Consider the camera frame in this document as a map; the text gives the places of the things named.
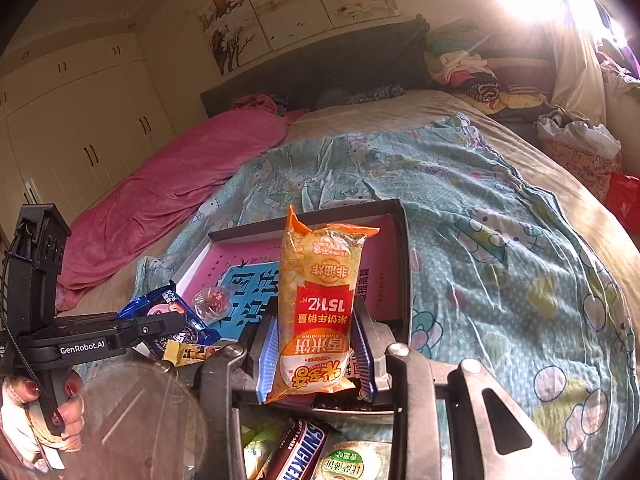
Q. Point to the pink book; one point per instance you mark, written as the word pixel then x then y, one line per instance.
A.
pixel 240 280

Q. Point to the pink blanket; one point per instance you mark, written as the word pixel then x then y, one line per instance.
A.
pixel 165 185

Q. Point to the patterned pillow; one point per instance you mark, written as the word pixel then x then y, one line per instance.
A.
pixel 375 95

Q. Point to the white plastic bag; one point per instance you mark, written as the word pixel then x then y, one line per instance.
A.
pixel 580 132

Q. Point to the person's left hand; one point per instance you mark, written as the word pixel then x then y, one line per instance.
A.
pixel 20 410

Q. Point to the yellow snack packet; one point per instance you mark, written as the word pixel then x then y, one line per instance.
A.
pixel 187 355

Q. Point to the cartoon print quilt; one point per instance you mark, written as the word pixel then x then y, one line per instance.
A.
pixel 475 220

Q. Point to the pile of clothes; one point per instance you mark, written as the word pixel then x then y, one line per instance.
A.
pixel 460 67

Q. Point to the light curtain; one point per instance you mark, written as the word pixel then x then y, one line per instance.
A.
pixel 575 75

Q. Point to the orange rice cracker packet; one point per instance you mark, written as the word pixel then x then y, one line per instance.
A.
pixel 315 310

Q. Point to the dark headboard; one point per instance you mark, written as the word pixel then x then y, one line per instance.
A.
pixel 300 75

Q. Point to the red candy in clear wrapper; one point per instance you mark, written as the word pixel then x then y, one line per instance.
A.
pixel 214 302

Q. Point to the cream wardrobe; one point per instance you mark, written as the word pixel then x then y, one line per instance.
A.
pixel 90 120

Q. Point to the green label snack packet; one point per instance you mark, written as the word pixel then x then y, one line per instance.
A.
pixel 350 462

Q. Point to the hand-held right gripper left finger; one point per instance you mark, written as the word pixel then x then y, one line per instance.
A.
pixel 267 360

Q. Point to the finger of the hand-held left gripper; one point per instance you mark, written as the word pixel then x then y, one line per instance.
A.
pixel 150 330

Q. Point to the blue snack packet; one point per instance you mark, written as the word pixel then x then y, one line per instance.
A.
pixel 160 300

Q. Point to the brown chocolate bar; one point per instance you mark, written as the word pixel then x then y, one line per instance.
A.
pixel 300 452

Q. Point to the yellow print pillow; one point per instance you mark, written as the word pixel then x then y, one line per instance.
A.
pixel 515 102

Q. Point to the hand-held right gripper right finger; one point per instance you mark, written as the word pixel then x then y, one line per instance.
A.
pixel 367 360

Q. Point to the shallow dark cardboard box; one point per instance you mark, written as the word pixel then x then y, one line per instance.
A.
pixel 407 270

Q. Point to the red plastic bag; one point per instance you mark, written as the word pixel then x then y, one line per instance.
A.
pixel 625 200

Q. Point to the floral fabric bag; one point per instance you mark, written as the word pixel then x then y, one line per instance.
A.
pixel 580 172

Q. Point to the green wrapped candy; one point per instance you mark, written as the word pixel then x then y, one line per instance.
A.
pixel 260 450

